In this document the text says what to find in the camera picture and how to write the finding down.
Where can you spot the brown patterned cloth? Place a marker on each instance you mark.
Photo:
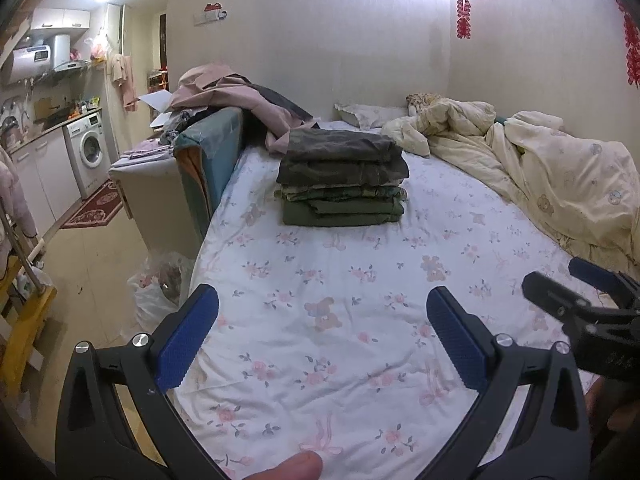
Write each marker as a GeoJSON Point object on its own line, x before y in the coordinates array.
{"type": "Point", "coordinates": [422, 100]}

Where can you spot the red white wall box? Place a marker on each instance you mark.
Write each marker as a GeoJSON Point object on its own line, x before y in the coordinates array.
{"type": "Point", "coordinates": [211, 14]}

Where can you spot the red patterned rug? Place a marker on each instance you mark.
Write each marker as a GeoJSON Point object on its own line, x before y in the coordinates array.
{"type": "Point", "coordinates": [95, 207]}

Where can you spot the cream printed duvet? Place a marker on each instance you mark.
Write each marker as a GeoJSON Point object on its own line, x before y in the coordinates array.
{"type": "Point", "coordinates": [550, 180]}

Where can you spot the teal padded board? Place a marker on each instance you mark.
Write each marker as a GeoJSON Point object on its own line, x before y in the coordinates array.
{"type": "Point", "coordinates": [215, 160]}

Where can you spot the white floral pillow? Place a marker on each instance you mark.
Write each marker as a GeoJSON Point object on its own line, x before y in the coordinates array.
{"type": "Point", "coordinates": [370, 115]}

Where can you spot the dark olive pants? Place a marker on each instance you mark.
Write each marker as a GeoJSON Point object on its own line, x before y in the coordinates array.
{"type": "Point", "coordinates": [340, 157]}

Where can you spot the pink printed cloth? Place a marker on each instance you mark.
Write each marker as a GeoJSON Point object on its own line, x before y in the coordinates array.
{"type": "Point", "coordinates": [147, 147]}

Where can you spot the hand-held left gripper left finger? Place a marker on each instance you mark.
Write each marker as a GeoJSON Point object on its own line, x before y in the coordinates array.
{"type": "Point", "coordinates": [187, 335]}

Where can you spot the pink hanging towel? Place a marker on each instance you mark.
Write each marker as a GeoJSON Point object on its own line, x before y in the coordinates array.
{"type": "Point", "coordinates": [125, 77]}

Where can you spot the range hood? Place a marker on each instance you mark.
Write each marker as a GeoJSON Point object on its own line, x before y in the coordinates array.
{"type": "Point", "coordinates": [72, 66]}

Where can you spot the white water heater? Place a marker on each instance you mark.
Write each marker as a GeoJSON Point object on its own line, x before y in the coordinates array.
{"type": "Point", "coordinates": [40, 55]}

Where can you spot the white table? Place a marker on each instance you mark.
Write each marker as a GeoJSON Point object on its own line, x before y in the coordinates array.
{"type": "Point", "coordinates": [150, 200]}

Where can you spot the folded green pants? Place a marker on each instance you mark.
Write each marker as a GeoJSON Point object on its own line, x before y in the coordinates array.
{"type": "Point", "coordinates": [340, 212]}

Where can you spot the yellow stool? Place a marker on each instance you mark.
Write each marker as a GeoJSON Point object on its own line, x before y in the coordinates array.
{"type": "Point", "coordinates": [30, 320]}

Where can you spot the pink quilted garment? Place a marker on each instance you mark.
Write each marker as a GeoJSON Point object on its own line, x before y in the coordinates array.
{"type": "Point", "coordinates": [17, 195]}

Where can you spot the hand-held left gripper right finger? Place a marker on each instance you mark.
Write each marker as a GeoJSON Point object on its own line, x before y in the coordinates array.
{"type": "Point", "coordinates": [457, 340]}

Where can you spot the red firecracker decoration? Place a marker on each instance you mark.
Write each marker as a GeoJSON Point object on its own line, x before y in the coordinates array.
{"type": "Point", "coordinates": [631, 45]}
{"type": "Point", "coordinates": [463, 15]}

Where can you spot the white base cabinets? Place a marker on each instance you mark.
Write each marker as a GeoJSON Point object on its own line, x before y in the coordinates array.
{"type": "Point", "coordinates": [40, 180]}

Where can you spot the folded camouflage pants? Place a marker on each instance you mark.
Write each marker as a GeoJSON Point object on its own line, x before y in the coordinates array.
{"type": "Point", "coordinates": [345, 192]}

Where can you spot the white paper sheet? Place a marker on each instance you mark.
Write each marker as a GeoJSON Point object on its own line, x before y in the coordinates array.
{"type": "Point", "coordinates": [157, 102]}

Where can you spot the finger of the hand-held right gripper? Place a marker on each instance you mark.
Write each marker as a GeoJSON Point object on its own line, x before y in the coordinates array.
{"type": "Point", "coordinates": [555, 297]}
{"type": "Point", "coordinates": [595, 275]}

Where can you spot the white washing machine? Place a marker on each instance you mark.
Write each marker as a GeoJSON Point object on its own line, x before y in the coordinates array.
{"type": "Point", "coordinates": [90, 150]}

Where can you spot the person's right hand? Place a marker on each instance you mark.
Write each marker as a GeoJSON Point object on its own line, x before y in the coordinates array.
{"type": "Point", "coordinates": [596, 407]}

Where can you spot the pink cloth pile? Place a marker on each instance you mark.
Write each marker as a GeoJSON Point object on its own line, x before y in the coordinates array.
{"type": "Point", "coordinates": [225, 87]}

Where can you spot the dark grey garment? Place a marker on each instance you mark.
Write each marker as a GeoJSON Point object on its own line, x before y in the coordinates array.
{"type": "Point", "coordinates": [280, 102]}

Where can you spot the white wall cabinets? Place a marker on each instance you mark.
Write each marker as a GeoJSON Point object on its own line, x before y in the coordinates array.
{"type": "Point", "coordinates": [60, 17]}

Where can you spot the clear plastic bag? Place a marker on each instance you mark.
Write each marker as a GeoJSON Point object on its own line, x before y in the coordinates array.
{"type": "Point", "coordinates": [150, 290]}

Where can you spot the person's left hand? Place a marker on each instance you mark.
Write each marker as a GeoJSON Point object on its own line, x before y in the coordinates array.
{"type": "Point", "coordinates": [290, 467]}

